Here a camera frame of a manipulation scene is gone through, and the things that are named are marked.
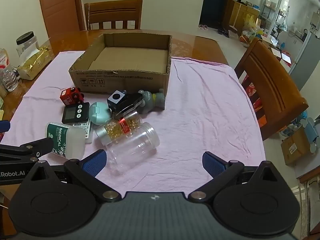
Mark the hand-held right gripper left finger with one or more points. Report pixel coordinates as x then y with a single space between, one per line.
96 162

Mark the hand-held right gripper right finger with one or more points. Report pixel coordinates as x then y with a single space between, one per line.
213 163

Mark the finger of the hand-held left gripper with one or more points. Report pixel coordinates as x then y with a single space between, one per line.
37 147
5 126

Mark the white and green container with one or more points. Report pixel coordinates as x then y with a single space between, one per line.
60 140

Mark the white labelled packet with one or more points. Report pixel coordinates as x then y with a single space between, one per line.
86 130

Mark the bottle of golden capsules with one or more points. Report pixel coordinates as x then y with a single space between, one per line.
117 128

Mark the clear plastic jar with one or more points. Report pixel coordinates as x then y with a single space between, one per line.
135 145

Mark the black digital timer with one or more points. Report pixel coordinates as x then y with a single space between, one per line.
72 113

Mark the mint green round case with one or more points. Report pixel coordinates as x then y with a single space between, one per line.
100 113

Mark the cardboard box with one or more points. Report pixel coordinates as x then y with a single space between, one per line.
120 80
296 146

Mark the clear water bottle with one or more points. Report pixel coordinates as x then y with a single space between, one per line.
10 78

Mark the pink cloth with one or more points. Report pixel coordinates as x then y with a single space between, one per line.
200 105

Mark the red toy car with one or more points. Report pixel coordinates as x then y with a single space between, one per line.
71 95

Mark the red and white package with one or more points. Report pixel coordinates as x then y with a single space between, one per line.
3 58

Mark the gold tissue pack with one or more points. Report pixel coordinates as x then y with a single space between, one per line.
33 62

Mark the black plastic gadget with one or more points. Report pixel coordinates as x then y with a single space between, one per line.
131 100

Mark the red gift box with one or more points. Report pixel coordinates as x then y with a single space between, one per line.
257 105

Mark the grey toy figure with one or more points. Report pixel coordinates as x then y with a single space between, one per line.
150 100

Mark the cardboard box on floor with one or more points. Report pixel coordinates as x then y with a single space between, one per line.
296 146

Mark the plastic jar with black lid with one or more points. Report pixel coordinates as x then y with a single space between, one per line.
26 42

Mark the wooden chair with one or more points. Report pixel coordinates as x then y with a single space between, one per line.
270 85
113 11

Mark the brown wooden door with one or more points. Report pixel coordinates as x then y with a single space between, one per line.
58 7

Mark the dark slippers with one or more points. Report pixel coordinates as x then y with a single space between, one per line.
223 32

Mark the pink slippers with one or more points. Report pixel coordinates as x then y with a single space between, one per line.
203 27

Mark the grey refrigerator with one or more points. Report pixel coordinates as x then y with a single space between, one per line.
306 62

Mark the yellow plastic bags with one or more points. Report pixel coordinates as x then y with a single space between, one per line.
250 27

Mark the wooden cabinet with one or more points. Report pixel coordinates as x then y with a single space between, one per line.
242 13

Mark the dark blue door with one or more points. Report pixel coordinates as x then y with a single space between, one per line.
215 2

